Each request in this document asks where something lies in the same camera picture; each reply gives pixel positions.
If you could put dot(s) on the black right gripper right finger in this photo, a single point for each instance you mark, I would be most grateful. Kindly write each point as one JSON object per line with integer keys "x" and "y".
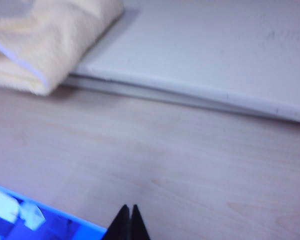
{"x": 138, "y": 225}

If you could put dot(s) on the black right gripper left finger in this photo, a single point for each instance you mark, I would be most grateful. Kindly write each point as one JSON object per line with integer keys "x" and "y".
{"x": 121, "y": 225}

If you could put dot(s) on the cream cleaning cloth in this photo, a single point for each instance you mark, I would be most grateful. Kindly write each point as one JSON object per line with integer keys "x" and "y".
{"x": 47, "y": 42}

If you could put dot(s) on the grey desk riser base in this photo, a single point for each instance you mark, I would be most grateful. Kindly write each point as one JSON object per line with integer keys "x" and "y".
{"x": 140, "y": 92}

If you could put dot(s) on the white desk riser board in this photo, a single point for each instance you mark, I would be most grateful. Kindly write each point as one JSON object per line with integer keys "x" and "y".
{"x": 190, "y": 50}

